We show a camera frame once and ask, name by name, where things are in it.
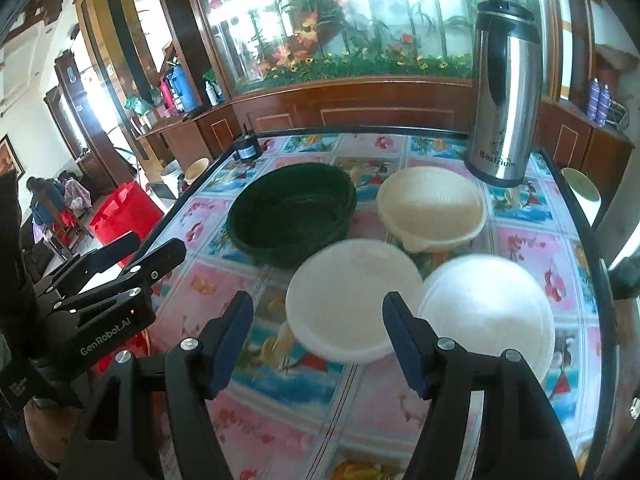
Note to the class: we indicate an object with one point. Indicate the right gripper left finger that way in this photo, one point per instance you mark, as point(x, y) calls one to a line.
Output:
point(116, 436)

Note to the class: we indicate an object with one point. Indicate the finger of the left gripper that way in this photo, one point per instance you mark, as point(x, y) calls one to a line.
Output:
point(144, 272)
point(79, 270)

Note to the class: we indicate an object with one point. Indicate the large white bowl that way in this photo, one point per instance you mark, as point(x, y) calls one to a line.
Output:
point(490, 304)

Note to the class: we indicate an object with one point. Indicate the dark green plastic basin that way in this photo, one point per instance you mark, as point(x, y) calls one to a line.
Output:
point(289, 214)

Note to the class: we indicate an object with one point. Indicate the small white bowl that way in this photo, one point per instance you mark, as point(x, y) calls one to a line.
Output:
point(334, 302)

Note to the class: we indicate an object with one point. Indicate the cream plastic bowl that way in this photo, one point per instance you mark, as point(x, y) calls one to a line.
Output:
point(430, 209)

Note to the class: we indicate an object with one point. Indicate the stacked bowls on stool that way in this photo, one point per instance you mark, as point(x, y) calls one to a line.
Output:
point(195, 170)

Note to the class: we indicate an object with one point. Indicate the wooden chair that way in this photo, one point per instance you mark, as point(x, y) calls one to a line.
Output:
point(65, 232)

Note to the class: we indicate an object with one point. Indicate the red shopping bag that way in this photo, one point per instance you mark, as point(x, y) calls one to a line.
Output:
point(127, 209)

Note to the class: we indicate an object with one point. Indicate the seated person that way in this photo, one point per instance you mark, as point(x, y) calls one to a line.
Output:
point(55, 191)

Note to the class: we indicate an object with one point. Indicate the wooden sideboard cabinet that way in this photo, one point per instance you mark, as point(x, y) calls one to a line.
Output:
point(440, 103)

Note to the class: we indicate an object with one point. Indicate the floral fruit tablecloth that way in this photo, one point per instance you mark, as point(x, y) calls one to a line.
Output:
point(290, 412)

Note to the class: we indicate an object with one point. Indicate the pink thermos flask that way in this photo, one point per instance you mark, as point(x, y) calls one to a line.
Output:
point(167, 97)

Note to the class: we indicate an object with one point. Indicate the blue thermos flask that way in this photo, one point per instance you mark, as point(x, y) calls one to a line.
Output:
point(182, 88)

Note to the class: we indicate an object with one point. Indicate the white green waste bin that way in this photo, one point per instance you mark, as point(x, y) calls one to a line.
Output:
point(585, 191)

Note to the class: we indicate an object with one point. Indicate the stainless steel thermos jug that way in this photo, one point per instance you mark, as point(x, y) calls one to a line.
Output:
point(506, 90)

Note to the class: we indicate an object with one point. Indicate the purple spray cans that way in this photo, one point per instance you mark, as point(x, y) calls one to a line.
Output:
point(599, 102)

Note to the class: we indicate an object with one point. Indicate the framed wall picture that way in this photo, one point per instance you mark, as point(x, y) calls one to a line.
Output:
point(8, 158)

